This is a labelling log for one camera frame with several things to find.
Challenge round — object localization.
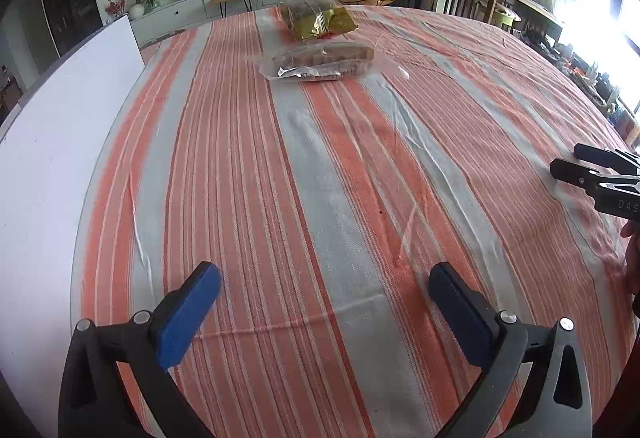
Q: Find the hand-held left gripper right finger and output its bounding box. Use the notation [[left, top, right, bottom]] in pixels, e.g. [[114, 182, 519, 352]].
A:
[[428, 262, 593, 438]]

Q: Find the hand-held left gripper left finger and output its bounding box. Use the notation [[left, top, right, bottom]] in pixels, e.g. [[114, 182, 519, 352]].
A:
[[57, 261, 222, 438]]

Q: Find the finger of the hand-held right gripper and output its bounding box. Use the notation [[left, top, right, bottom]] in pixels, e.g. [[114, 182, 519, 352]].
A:
[[550, 158, 640, 196], [574, 143, 640, 174]]

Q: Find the long white box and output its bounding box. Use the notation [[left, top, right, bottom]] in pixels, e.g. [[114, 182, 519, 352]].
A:
[[0, 14, 146, 399]]

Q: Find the clear brown biscuit packet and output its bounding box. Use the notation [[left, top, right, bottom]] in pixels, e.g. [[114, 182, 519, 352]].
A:
[[245, 43, 408, 82]]

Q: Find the clear bag of gold candies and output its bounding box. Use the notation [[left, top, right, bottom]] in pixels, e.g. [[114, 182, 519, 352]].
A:
[[277, 0, 358, 41]]

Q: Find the person's right hand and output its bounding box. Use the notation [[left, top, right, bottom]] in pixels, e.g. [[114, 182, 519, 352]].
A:
[[621, 219, 640, 299]]

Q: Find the row of bottles and jars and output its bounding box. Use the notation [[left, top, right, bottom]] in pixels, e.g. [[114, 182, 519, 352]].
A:
[[560, 43, 640, 149]]

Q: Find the long wooden side table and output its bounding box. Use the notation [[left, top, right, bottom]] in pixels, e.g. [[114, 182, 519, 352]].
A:
[[440, 0, 566, 44]]

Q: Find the orange striped tablecloth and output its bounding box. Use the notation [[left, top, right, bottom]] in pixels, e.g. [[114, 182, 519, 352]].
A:
[[70, 5, 638, 438]]

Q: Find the white television cabinet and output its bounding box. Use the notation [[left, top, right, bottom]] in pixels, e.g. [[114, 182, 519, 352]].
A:
[[131, 0, 321, 36]]

